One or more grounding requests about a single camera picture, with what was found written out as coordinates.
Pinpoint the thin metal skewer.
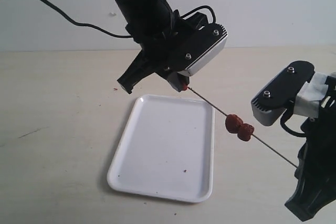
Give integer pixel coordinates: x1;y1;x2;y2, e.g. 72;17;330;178
187;86;298;168

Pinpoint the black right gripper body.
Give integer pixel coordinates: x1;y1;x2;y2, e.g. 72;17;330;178
280;71;336;183

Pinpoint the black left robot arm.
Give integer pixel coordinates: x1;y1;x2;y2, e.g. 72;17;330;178
40;0;214;93

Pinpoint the white rectangular plastic tray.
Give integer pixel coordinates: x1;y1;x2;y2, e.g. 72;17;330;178
107;94;215;204

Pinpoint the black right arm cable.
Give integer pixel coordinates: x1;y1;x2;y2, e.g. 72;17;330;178
279;108;305;137

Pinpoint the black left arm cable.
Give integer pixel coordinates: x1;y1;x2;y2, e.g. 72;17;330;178
0;0;217;38

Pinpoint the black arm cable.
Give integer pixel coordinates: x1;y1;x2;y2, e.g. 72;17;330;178
279;108;305;137
0;0;217;38

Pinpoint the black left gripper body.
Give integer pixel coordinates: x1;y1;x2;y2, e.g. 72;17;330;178
104;0;211;78

